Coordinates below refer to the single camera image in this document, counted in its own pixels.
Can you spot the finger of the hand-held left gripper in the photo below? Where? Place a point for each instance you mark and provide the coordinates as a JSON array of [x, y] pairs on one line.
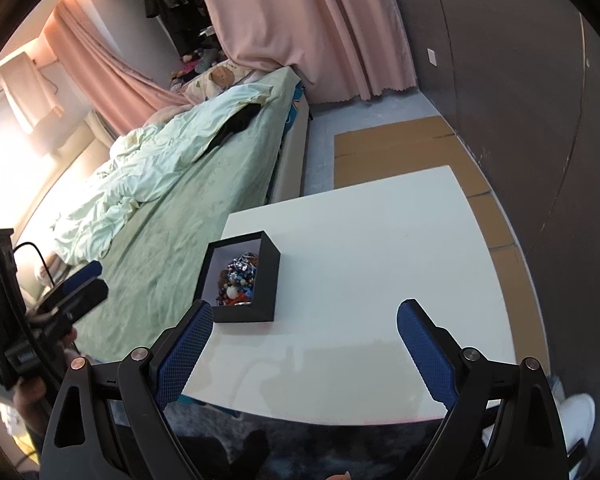
[[85, 271], [87, 296]]

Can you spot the person's left hand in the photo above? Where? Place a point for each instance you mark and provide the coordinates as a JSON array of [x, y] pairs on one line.
[[30, 400]]

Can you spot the black jewelry box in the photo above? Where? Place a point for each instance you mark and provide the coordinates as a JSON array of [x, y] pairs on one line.
[[267, 280]]

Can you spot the light green duvet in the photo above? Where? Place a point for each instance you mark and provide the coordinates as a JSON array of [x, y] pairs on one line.
[[155, 160]]

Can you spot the brown cardboard sheet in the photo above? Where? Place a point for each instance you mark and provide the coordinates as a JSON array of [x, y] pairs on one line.
[[390, 145]]

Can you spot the black garment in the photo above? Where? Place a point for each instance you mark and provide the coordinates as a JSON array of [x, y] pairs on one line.
[[240, 120]]

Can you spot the printed pillow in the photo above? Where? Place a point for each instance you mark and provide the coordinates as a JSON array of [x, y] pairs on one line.
[[215, 77]]

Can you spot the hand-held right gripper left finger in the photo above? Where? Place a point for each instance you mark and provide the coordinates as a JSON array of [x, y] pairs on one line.
[[182, 355]]

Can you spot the hanging white cloth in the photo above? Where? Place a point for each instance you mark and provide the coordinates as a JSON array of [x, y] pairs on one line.
[[27, 90]]

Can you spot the wide pink curtain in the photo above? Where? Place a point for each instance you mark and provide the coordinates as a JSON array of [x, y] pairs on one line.
[[305, 20]]

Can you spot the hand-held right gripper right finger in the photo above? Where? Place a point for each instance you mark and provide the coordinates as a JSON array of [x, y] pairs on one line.
[[427, 355]]

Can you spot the gathered pink curtain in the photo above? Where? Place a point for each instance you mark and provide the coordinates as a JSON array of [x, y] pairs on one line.
[[105, 75]]

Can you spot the white shoe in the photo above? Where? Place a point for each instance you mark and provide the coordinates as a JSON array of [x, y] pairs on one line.
[[575, 410]]

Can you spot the pile of stuffed toys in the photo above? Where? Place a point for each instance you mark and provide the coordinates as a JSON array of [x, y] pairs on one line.
[[200, 60]]

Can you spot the bed with green sheet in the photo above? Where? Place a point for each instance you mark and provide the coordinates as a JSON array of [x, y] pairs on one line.
[[180, 240]]

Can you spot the white wall switch plate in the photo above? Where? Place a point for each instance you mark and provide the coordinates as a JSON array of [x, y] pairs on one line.
[[432, 57]]

